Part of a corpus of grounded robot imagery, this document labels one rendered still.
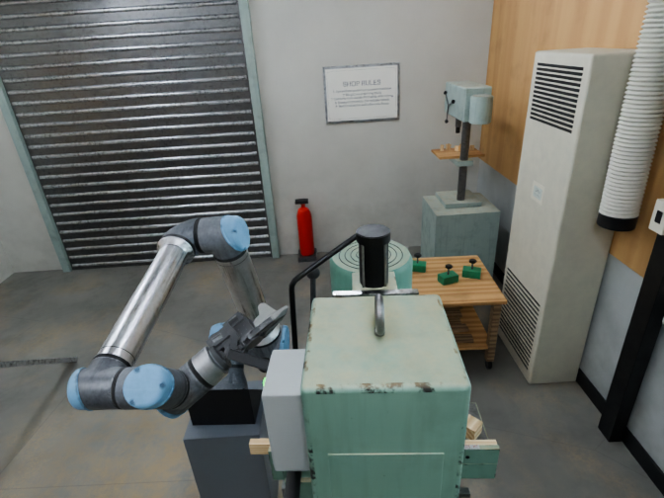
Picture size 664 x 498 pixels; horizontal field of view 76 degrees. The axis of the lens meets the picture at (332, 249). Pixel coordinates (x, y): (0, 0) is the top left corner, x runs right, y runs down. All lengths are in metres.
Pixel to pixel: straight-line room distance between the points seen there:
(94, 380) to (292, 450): 0.53
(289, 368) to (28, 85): 4.04
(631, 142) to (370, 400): 1.79
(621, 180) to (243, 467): 1.99
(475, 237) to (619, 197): 1.41
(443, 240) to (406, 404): 2.80
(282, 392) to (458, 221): 2.79
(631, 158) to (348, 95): 2.35
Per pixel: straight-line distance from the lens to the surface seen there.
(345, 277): 0.85
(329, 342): 0.64
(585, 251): 2.50
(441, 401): 0.60
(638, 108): 2.15
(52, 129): 4.48
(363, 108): 3.87
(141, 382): 1.01
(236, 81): 3.87
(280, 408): 0.65
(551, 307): 2.61
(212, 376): 1.10
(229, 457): 1.96
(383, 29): 3.87
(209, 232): 1.38
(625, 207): 2.24
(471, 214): 3.32
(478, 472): 1.34
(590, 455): 2.67
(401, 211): 4.19
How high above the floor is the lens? 1.92
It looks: 26 degrees down
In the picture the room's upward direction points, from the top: 4 degrees counter-clockwise
